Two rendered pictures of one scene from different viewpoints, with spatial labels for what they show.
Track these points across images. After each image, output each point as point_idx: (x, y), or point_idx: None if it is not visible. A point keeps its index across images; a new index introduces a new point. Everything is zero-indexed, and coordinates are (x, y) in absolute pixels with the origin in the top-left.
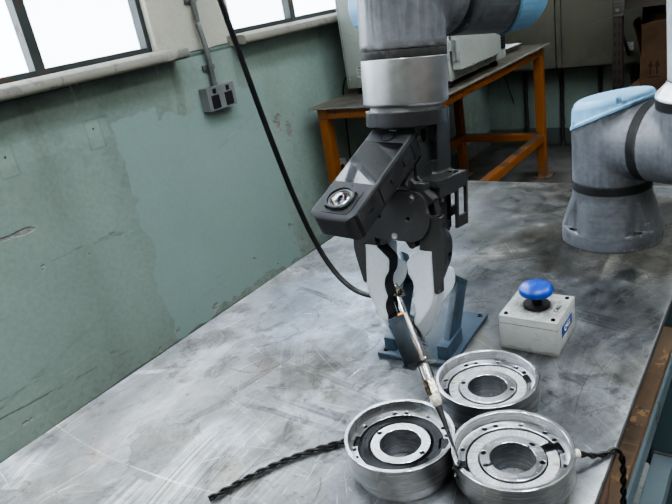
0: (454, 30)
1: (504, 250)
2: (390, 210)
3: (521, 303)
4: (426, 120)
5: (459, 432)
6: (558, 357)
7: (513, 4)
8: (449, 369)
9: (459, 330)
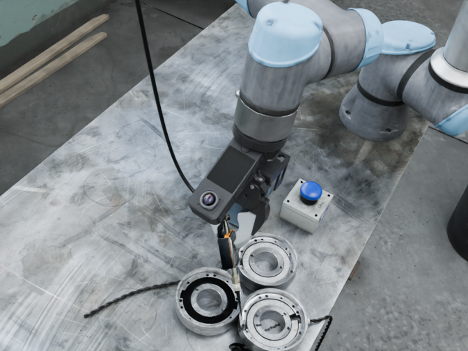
0: None
1: (297, 115)
2: None
3: (299, 193)
4: (274, 148)
5: (245, 301)
6: (312, 235)
7: (352, 68)
8: None
9: None
